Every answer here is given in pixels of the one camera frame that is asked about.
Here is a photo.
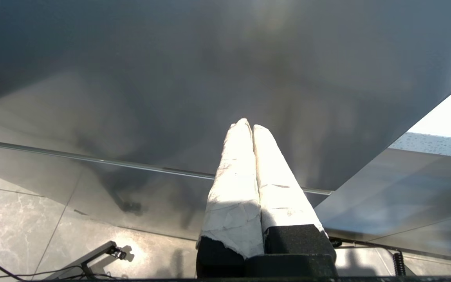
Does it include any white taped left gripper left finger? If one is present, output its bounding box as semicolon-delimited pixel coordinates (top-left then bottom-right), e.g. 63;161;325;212
196;118;265;278

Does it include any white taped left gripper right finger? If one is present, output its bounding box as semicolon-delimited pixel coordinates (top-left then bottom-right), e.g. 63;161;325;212
252;125;337;262

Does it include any tall cabinet side panel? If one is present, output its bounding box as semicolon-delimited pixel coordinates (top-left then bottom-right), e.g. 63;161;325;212
0;0;451;194

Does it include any steel under-counter cabinet front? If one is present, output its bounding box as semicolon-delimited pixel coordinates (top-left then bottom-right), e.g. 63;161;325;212
314;148;451;261

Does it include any black coiled cable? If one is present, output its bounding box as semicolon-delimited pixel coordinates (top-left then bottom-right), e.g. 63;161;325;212
391;251;407;277

